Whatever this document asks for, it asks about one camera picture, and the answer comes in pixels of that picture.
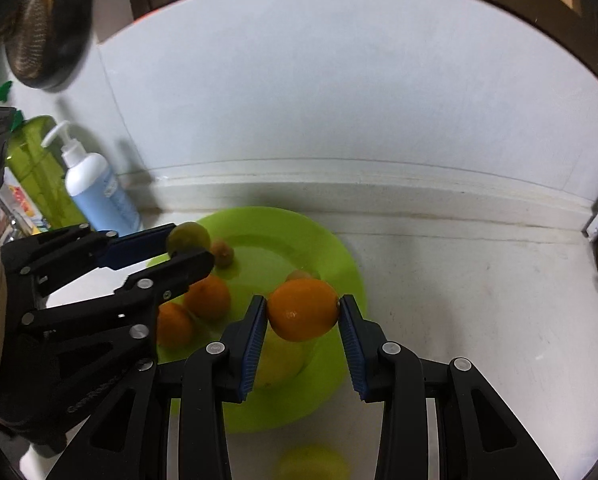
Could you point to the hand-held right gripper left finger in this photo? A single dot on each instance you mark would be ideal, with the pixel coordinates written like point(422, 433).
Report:
point(254, 347)

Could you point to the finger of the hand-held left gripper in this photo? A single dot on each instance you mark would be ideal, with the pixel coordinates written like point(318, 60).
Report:
point(139, 247)
point(184, 272)

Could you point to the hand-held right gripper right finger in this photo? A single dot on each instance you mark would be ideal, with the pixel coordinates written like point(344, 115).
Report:
point(351, 347)

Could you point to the orange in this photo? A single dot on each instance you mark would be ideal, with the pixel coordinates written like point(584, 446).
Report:
point(175, 326)
point(301, 310)
point(208, 297)

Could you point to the small green citrus fruit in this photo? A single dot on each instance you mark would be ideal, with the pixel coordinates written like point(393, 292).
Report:
point(189, 236)

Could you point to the small yellow fruit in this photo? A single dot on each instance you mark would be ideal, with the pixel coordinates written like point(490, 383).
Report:
point(223, 254)

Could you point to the green plastic plate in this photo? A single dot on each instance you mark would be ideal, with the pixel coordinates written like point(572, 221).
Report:
point(279, 245)

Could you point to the yellow lemon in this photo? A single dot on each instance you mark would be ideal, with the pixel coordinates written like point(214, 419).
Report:
point(279, 360)

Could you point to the white pump bottle blue label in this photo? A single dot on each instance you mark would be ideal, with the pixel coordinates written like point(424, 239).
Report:
point(99, 190)

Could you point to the small orange fruit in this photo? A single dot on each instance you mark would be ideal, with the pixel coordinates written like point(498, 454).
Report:
point(299, 275)

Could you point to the yellow-green fruit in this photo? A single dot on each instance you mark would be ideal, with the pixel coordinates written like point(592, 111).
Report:
point(311, 462)

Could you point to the green dish soap bottle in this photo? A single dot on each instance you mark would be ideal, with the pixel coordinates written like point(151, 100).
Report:
point(34, 175)

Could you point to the dark mesh strainer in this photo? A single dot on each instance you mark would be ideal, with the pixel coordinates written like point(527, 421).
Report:
point(44, 25)

